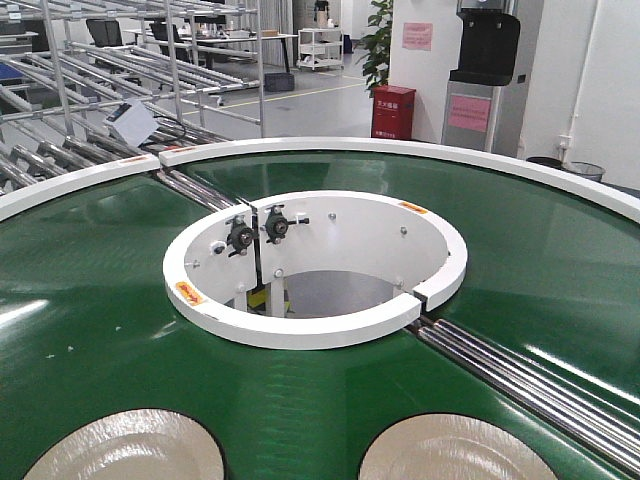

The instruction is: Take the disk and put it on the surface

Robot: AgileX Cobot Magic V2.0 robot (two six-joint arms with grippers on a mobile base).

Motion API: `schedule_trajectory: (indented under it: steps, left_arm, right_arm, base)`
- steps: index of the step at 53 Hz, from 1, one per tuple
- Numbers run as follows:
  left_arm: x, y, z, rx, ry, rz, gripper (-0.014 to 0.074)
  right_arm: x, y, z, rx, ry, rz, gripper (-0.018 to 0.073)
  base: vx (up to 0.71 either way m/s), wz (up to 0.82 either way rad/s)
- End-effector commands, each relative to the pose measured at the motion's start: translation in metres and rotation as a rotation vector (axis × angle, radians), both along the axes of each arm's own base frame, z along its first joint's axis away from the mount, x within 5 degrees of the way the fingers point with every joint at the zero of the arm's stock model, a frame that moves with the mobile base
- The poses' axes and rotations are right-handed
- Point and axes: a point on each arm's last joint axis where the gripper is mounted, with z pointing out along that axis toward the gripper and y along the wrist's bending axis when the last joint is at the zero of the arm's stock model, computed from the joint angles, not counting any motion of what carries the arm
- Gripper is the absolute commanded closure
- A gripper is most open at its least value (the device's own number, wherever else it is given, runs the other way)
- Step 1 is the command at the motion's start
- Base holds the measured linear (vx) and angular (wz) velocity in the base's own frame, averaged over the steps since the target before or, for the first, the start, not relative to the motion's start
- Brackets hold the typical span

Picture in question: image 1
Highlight steel conveyor rollers left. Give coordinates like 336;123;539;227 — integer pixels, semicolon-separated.
153;169;239;212

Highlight white control box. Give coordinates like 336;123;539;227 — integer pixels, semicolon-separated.
103;99;158;147

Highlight white utility cart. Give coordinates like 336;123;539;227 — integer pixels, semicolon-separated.
296;27;344;71

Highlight pink wall notice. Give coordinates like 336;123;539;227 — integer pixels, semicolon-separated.
402;22;434;51

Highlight green conveyor belt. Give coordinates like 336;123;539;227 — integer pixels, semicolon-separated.
1;152;639;479

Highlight red fire extinguisher box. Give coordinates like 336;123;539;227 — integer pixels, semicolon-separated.
371;85;416;140

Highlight green potted plant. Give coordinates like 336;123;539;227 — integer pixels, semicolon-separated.
360;0;394;97

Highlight cream plate with black rim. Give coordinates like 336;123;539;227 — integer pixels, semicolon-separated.
24;408;226;479

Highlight white outer conveyor rim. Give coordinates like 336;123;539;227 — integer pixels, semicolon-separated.
1;137;639;222

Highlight mesh waste bin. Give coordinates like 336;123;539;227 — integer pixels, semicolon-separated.
565;162;606;183

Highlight steel conveyor rollers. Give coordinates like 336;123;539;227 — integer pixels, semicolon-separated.
153;169;239;212
407;315;639;478

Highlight steel conveyor rollers right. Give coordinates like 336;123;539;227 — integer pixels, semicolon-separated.
407;315;639;478

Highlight steel roller rack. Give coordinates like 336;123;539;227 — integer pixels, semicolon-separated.
1;1;264;195

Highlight white inner conveyor ring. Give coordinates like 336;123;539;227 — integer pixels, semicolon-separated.
162;189;469;351

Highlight black water dispenser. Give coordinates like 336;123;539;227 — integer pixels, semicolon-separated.
442;1;521;152

